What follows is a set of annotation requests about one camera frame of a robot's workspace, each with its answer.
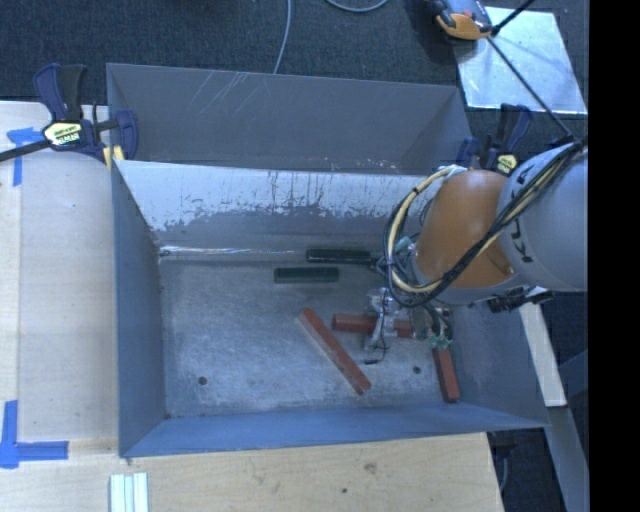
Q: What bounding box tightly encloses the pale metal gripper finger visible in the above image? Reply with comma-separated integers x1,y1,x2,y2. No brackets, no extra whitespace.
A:
368,287,396,322
367,312,401,352

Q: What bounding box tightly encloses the red-brown flat block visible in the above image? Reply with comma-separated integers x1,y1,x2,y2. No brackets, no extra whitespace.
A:
431,343,462,404
331,312,414,340
297,306,373,397

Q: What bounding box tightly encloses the dark green flat block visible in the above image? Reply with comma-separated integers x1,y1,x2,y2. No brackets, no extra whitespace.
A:
273,266,341,285
305,247,375,266

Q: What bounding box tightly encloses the grey metal bin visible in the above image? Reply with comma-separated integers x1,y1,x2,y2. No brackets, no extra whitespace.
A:
105,62,552,459

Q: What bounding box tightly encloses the pale wood board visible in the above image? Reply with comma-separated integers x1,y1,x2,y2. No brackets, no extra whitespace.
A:
16,148,120,444

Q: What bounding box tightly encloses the black cylinder on white bracket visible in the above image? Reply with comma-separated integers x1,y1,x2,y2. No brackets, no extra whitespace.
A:
485,285,555,315

